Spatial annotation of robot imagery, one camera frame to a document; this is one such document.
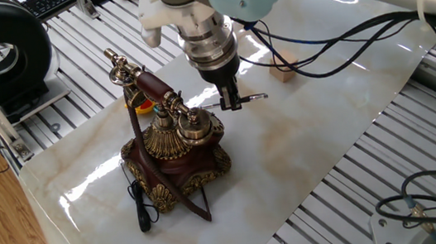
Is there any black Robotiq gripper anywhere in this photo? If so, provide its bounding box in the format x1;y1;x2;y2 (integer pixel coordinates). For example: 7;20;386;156
195;51;247;117

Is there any antique brass rotary phone base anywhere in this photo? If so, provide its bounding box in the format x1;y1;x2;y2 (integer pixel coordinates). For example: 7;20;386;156
117;110;237;218

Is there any glossy marble pattern mat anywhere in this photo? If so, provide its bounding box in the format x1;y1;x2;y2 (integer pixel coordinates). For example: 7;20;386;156
0;0;436;244

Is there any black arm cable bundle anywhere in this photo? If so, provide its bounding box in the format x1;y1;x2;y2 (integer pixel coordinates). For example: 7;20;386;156
232;0;436;112

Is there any thin black phone line cable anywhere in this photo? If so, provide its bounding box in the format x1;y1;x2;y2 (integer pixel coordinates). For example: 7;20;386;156
120;158;162;236

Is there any brass and maroon phone handset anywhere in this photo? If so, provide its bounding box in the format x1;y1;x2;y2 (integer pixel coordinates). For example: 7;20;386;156
103;36;217;156

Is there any silver and black pen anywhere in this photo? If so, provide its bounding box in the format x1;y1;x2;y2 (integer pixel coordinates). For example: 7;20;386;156
198;91;271;112

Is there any silver robot base mounting plate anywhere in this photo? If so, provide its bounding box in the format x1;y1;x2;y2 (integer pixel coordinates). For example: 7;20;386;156
367;207;425;244

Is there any black computer keyboard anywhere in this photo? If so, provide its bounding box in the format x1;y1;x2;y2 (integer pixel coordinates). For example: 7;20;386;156
19;0;82;24

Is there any white plastic wrist mount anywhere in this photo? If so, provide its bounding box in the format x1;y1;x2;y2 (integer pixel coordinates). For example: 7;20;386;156
136;0;222;50

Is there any yellow orange turtle toy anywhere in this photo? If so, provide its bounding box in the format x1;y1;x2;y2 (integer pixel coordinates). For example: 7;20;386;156
124;98;158;117

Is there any small wooden cube block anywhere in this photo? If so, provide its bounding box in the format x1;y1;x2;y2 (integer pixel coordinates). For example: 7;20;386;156
266;48;302;85

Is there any aluminium upright post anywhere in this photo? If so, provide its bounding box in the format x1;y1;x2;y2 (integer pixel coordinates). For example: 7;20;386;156
73;0;102;22

